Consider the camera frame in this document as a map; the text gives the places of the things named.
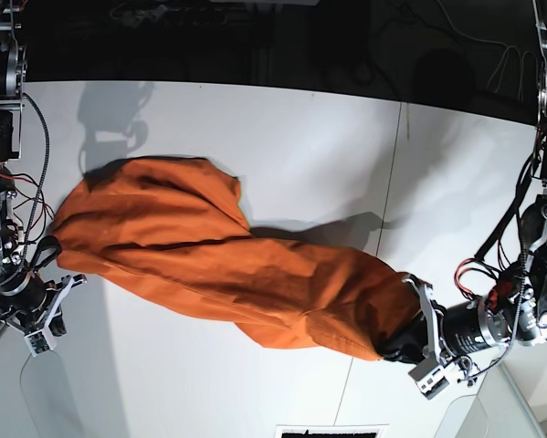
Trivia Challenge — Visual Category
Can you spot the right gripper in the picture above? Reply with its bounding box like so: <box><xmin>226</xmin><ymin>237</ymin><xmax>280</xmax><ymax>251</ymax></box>
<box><xmin>0</xmin><ymin>235</ymin><xmax>87</xmax><ymax>338</ymax></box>

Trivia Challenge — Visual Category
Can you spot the clear acrylic panel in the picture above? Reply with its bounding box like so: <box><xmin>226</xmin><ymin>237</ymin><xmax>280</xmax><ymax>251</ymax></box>
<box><xmin>18</xmin><ymin>350</ymin><xmax>132</xmax><ymax>438</ymax></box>
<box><xmin>435</xmin><ymin>365</ymin><xmax>545</xmax><ymax>438</ymax></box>

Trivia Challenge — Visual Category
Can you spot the orange t-shirt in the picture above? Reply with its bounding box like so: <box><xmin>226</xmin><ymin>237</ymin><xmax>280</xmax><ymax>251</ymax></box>
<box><xmin>51</xmin><ymin>157</ymin><xmax>420</xmax><ymax>360</ymax></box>

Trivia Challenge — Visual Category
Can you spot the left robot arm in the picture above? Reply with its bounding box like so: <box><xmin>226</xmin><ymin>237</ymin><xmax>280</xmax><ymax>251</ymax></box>
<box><xmin>381</xmin><ymin>1</ymin><xmax>547</xmax><ymax>365</ymax></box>

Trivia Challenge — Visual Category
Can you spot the black white printed card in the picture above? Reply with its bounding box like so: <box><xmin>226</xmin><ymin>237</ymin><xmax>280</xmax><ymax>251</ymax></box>
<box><xmin>274</xmin><ymin>424</ymin><xmax>389</xmax><ymax>438</ymax></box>

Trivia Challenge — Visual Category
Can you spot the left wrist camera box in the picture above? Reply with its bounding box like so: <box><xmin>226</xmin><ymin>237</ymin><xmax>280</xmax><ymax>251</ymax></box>
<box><xmin>408</xmin><ymin>354</ymin><xmax>458</xmax><ymax>401</ymax></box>

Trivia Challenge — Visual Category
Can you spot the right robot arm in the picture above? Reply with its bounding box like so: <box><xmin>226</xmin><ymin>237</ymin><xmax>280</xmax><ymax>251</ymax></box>
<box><xmin>0</xmin><ymin>1</ymin><xmax>86</xmax><ymax>355</ymax></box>

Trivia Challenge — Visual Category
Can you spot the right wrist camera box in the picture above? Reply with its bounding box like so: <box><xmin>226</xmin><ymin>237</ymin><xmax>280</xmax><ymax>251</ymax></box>
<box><xmin>24</xmin><ymin>327</ymin><xmax>57</xmax><ymax>357</ymax></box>

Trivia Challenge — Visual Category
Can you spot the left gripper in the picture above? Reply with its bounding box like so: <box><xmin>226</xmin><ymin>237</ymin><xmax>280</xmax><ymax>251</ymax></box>
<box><xmin>377</xmin><ymin>275</ymin><xmax>516</xmax><ymax>364</ymax></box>

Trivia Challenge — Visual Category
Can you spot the right clear acrylic panel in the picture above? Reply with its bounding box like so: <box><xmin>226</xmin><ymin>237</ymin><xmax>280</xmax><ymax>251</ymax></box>
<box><xmin>435</xmin><ymin>365</ymin><xmax>545</xmax><ymax>438</ymax></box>

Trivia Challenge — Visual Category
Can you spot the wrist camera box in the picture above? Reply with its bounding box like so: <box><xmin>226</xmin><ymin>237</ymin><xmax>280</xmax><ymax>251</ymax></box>
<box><xmin>408</xmin><ymin>354</ymin><xmax>458</xmax><ymax>401</ymax></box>
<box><xmin>24</xmin><ymin>327</ymin><xmax>57</xmax><ymax>357</ymax></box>

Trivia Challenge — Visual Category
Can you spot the left clear acrylic panel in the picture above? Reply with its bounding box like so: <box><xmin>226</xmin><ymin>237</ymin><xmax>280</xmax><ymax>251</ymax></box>
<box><xmin>18</xmin><ymin>350</ymin><xmax>132</xmax><ymax>438</ymax></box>

